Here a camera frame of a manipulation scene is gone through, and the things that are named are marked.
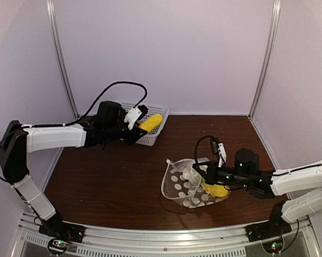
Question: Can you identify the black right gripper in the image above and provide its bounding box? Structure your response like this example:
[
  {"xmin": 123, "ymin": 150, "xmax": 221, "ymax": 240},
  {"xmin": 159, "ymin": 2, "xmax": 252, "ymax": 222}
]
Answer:
[{"xmin": 193, "ymin": 160, "xmax": 251, "ymax": 189}]

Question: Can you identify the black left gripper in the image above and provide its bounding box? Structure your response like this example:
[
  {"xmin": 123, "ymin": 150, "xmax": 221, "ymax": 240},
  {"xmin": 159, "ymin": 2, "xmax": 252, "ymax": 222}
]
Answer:
[{"xmin": 104, "ymin": 116, "xmax": 147, "ymax": 146}]

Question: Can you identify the yellow fake banana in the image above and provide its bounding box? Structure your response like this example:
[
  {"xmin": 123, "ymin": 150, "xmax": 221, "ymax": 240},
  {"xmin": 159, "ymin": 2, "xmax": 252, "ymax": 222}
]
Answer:
[{"xmin": 139, "ymin": 114, "xmax": 163, "ymax": 133}]

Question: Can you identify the clear zip top bag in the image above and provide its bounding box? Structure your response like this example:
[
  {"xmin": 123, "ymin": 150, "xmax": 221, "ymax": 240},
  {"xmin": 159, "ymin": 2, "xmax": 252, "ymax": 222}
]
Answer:
[{"xmin": 160, "ymin": 158, "xmax": 230, "ymax": 208}]

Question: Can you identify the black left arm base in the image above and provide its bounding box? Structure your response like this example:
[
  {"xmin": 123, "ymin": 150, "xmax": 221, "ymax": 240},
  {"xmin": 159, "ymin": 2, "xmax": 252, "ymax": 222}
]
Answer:
[{"xmin": 39, "ymin": 215, "xmax": 85, "ymax": 243}]

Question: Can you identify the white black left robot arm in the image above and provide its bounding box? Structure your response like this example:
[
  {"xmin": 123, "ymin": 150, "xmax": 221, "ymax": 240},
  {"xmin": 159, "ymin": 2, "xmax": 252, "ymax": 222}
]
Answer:
[{"xmin": 0, "ymin": 101, "xmax": 148, "ymax": 238}]

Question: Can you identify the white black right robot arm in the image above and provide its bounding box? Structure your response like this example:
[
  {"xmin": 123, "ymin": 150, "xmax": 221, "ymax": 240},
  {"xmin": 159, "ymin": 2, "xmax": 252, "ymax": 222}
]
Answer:
[{"xmin": 193, "ymin": 148, "xmax": 322, "ymax": 237}]

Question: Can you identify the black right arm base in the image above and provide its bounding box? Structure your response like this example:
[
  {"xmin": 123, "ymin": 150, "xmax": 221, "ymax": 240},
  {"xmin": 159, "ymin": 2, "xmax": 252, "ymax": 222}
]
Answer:
[{"xmin": 245, "ymin": 221, "xmax": 292, "ymax": 242}]

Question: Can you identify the yellow fake lemon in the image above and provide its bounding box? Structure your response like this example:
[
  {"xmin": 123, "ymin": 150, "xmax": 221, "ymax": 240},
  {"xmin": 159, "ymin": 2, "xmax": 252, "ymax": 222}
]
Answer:
[{"xmin": 201, "ymin": 179, "xmax": 229, "ymax": 198}]

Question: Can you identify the white plastic perforated basket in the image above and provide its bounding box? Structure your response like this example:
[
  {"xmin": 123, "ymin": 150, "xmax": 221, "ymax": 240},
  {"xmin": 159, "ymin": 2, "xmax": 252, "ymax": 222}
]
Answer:
[{"xmin": 118, "ymin": 103, "xmax": 170, "ymax": 146}]

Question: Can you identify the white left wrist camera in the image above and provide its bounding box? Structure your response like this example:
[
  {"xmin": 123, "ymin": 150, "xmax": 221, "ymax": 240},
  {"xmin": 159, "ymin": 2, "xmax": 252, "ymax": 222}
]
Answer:
[{"xmin": 124, "ymin": 105, "xmax": 148, "ymax": 130}]

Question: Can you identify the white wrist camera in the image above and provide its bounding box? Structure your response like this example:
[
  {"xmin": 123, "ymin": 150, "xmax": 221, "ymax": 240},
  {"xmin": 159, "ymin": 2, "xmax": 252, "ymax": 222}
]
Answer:
[
  {"xmin": 210, "ymin": 138, "xmax": 227, "ymax": 168},
  {"xmin": 124, "ymin": 105, "xmax": 148, "ymax": 130}
]

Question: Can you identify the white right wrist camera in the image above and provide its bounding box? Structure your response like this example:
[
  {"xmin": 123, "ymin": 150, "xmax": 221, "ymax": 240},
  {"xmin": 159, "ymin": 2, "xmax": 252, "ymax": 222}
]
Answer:
[{"xmin": 210, "ymin": 138, "xmax": 227, "ymax": 168}]

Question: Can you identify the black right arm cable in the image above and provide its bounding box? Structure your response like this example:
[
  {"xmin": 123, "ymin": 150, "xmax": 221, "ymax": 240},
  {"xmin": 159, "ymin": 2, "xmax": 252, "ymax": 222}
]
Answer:
[{"xmin": 194, "ymin": 135, "xmax": 277, "ymax": 191}]

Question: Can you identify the aluminium front rail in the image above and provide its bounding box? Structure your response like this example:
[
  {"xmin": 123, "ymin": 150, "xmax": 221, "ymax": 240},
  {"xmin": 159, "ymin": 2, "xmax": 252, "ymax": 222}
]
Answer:
[{"xmin": 9, "ymin": 212, "xmax": 322, "ymax": 256}]

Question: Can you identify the left aluminium corner post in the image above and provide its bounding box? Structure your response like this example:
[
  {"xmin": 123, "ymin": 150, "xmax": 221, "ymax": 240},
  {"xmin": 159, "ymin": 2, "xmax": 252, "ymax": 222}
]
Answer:
[{"xmin": 46, "ymin": 0, "xmax": 79, "ymax": 118}]

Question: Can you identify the aluminium corner post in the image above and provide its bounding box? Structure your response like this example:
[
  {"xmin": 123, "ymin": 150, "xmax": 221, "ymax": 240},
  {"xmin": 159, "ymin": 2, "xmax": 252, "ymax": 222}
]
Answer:
[
  {"xmin": 248, "ymin": 0, "xmax": 282, "ymax": 119},
  {"xmin": 46, "ymin": 0, "xmax": 79, "ymax": 118}
]

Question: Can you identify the right aluminium corner post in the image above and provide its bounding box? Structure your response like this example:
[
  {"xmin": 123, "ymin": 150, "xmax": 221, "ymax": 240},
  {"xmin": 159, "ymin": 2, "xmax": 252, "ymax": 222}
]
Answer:
[{"xmin": 248, "ymin": 0, "xmax": 282, "ymax": 119}]

